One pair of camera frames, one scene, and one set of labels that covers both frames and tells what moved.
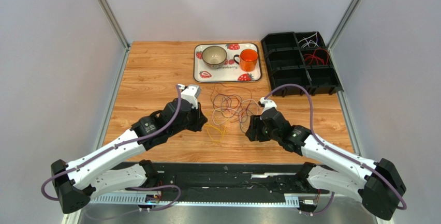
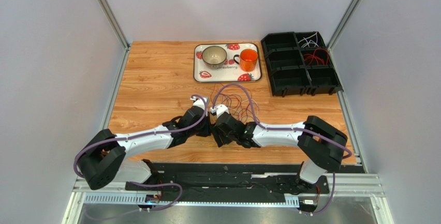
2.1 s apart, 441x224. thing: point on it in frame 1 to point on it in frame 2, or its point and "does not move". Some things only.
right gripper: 256,129 to 218,133
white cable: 314,38 does not move
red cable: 311,57 does not move
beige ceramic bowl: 214,57 does not move
